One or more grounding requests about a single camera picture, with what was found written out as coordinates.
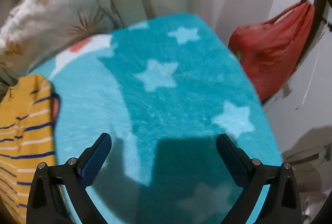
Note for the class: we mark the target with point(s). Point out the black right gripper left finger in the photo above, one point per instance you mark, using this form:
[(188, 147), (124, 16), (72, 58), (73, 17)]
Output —
[(46, 203)]

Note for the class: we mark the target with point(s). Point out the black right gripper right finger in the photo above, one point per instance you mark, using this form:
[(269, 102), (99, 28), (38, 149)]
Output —
[(282, 203)]

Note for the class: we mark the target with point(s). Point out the mustard striped knit sweater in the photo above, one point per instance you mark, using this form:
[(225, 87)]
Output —
[(26, 140)]

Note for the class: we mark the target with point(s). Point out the person's left hand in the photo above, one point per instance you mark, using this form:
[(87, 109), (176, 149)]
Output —
[(55, 106)]

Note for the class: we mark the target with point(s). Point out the red plastic bag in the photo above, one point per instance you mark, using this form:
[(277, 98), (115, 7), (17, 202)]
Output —
[(269, 51)]

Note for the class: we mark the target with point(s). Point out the white leaf print pillow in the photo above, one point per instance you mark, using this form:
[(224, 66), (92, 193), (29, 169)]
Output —
[(33, 30)]

